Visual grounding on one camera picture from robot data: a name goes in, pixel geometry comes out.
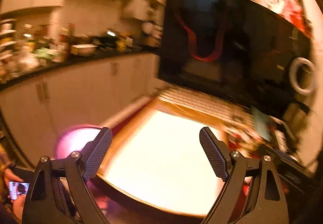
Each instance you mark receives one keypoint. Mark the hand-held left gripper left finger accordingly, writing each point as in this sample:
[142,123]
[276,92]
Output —
[99,153]

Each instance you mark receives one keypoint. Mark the smartphone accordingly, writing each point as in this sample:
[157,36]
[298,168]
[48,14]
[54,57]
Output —
[17,188]

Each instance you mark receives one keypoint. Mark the pink round stool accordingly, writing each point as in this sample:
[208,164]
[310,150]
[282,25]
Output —
[73,138]

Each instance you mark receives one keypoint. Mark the blue booklet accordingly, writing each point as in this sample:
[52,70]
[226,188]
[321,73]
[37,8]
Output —
[261,125]

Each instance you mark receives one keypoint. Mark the white lower cabinets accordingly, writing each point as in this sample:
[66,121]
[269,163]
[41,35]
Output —
[75,88]

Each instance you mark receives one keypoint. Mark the white keyboard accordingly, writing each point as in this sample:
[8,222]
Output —
[201,105]

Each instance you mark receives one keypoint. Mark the white bowl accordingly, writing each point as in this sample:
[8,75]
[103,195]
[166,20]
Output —
[84,49]

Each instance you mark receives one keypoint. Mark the row of kitchen counter items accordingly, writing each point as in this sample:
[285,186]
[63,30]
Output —
[37,55]

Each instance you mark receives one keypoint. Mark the red wall poster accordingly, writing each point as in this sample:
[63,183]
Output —
[292,9]

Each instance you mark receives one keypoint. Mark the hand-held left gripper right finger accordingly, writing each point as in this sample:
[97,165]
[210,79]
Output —
[212,153]

